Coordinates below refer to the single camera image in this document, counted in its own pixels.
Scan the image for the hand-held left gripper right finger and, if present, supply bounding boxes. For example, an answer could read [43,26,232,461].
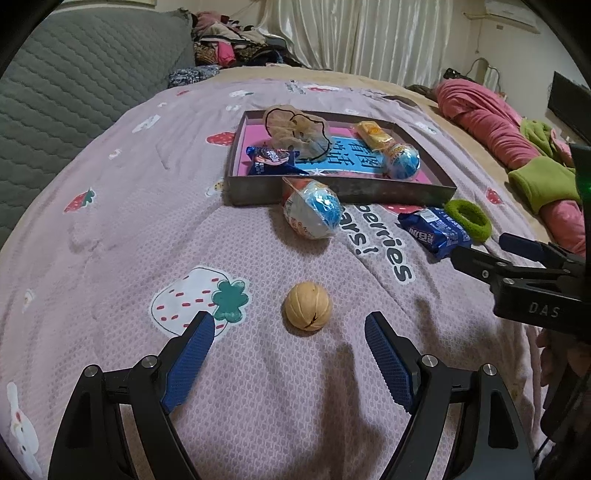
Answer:
[364,311,536,480]

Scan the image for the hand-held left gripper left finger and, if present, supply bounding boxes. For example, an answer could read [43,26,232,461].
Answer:
[48,311,216,480]

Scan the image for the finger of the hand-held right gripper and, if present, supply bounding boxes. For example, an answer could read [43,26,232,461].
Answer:
[498,232,583,273]
[450,244,525,289]

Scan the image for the green fuzzy hair tie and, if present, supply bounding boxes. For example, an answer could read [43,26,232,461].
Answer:
[444,199,491,243]

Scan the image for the bright blue biscuit packet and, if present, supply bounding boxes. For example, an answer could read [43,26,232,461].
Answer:
[398,208,472,259]

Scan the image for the tan walnut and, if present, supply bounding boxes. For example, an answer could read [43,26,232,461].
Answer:
[284,282,333,330]

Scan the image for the blue and white chocolate egg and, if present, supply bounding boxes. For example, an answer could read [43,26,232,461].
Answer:
[382,143,421,180]
[281,176,342,241]

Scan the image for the shallow grey cardboard box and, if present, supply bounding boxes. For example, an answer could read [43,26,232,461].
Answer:
[224,109,458,206]

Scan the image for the dark blue biscuit packet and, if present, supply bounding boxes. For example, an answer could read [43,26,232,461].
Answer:
[245,145,310,177]

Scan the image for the person's right hand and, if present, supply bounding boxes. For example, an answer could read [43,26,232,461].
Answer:
[536,330,560,409]

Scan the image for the green fleece garment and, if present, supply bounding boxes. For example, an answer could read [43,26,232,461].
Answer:
[508,119,583,215]

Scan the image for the pink quilt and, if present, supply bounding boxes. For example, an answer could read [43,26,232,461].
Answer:
[436,78,587,257]

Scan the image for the pink strawberry print blanket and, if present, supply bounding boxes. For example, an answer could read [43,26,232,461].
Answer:
[0,78,550,480]

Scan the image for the yellow candy packet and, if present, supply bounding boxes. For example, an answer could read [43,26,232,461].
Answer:
[355,121,395,151]

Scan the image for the pink and blue book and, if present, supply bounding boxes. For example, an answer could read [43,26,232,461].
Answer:
[235,121,437,185]

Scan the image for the cluttered grey side table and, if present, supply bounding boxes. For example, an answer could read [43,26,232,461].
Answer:
[443,58,509,100]

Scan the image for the beige mesh scrunchie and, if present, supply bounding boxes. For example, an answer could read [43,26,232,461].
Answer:
[264,105,329,162]

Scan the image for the white air conditioner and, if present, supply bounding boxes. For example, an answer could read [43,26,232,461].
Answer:
[485,0,539,33]

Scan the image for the white striped curtains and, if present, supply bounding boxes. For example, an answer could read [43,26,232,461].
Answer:
[256,0,455,88]

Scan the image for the blue floral cloth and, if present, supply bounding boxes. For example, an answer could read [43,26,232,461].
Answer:
[167,65,221,88]

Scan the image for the grey quilted cover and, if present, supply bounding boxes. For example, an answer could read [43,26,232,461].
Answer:
[0,7,197,250]

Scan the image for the pile of clothes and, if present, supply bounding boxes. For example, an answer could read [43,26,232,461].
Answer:
[191,11,331,70]

